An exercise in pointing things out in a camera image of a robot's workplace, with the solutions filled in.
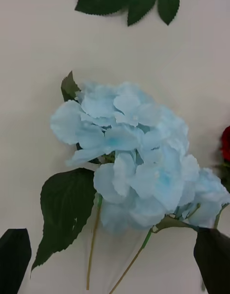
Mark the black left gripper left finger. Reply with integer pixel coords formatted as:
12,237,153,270
0,228,32,294

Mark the red rose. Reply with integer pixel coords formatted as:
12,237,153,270
214,125,230,194

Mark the green leaf twig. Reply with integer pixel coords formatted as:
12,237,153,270
74,0,181,27

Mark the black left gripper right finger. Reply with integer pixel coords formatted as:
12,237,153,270
193,227,230,294

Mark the pale blue flower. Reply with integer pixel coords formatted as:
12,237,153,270
30,70,201,291
109,167,230,294

